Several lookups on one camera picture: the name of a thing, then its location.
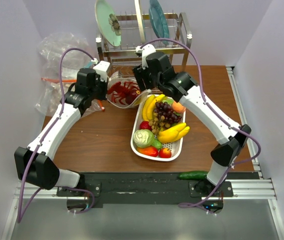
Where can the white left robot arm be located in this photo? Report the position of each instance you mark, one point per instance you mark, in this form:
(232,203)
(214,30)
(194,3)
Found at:
(34,164)

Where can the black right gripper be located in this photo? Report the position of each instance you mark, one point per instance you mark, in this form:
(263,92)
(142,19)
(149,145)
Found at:
(141,74)

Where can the teal blue plate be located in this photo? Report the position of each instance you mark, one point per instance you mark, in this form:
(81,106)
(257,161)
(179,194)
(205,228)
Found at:
(158,20)

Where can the small red strawberry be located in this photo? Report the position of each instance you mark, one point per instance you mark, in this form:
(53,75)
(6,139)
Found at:
(145,126)

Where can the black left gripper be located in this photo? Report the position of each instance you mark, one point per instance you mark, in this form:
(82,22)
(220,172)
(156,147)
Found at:
(104,84)

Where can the purple grape bunch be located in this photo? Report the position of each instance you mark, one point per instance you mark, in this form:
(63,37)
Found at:
(164,112)

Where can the clear polka dot zip bag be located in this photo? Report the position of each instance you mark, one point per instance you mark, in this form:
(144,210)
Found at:
(142,97)

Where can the orange red pepper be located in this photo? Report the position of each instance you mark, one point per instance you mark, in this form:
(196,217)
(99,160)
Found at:
(150,151)

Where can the orange peach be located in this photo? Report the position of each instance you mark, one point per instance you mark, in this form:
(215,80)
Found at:
(177,107)

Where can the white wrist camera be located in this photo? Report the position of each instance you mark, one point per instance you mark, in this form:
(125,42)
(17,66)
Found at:
(144,51)
(102,68)

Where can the white perforated fruit tray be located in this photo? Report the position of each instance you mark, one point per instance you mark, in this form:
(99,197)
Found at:
(175,147)

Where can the green cucumber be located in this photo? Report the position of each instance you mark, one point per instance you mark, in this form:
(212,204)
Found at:
(193,175)

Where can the pile of clear plastic bags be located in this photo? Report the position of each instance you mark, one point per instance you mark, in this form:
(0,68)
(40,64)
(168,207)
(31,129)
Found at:
(74,52)

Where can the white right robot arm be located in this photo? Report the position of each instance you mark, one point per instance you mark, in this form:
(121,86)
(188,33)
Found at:
(230,135)

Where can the small red apple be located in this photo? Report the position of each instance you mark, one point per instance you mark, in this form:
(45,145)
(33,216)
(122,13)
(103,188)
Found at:
(165,153)

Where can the beige rimmed plate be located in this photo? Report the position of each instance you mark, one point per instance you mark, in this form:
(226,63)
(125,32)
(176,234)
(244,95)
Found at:
(140,19)

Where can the large yellow banana bunch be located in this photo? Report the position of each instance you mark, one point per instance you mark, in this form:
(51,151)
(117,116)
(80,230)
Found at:
(174,133)

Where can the steel dish rack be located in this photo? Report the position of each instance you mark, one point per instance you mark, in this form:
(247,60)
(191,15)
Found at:
(123,58)

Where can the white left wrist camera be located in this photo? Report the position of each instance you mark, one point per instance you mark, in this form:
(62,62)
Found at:
(102,68)

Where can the mint green flower plate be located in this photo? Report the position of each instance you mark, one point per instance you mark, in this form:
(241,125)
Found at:
(108,23)

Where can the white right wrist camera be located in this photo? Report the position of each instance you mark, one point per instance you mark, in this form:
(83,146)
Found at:
(144,51)

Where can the red plastic lobster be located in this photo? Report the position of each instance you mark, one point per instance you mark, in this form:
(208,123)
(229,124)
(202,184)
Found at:
(124,92)

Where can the green white cabbage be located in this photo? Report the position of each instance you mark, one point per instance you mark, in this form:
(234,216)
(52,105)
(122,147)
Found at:
(143,138)

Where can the small yellow banana bunch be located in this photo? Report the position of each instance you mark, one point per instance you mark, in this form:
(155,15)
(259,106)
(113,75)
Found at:
(149,106)

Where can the grey patterned bowl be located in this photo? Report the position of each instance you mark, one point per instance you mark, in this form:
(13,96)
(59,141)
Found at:
(116,75)

